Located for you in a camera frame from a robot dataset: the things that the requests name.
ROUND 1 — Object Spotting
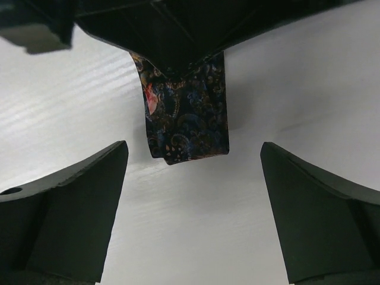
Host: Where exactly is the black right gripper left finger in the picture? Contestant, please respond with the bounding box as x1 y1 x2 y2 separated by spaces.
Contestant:
1 141 128 284

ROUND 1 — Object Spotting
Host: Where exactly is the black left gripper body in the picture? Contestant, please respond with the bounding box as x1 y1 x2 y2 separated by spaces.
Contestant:
1 0 74 55

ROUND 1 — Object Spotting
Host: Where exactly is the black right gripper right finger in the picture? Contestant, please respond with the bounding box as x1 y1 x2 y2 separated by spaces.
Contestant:
260 142 379 284

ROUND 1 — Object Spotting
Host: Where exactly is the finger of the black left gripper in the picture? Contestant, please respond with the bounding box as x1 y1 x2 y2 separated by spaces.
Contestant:
75 1 190 77
175 0 380 78

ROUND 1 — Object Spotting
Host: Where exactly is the dark floral paisley tie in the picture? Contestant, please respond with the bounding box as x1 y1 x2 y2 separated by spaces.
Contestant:
131 53 229 165

